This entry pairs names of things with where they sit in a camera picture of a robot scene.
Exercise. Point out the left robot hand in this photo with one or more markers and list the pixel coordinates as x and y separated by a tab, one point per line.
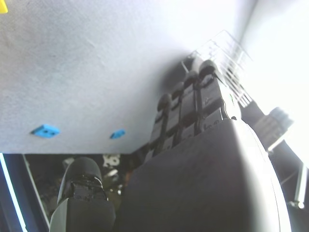
193	181

